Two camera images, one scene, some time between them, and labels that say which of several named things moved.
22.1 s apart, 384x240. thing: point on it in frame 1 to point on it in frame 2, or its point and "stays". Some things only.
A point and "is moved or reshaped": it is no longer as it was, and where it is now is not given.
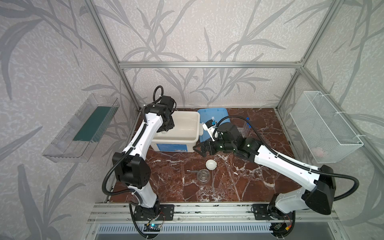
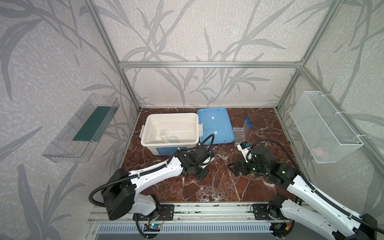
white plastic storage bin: x=183 y=137 stays
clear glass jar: x=203 y=176 is moved or reshaped
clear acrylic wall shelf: x=78 y=139 stays
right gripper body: x=210 y=147 to x=244 y=167
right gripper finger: x=203 y=148 to x=237 y=167
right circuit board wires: x=281 y=230 stays
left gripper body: x=167 y=124 to x=197 y=167
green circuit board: x=152 y=227 stays
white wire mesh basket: x=325 y=135 stays
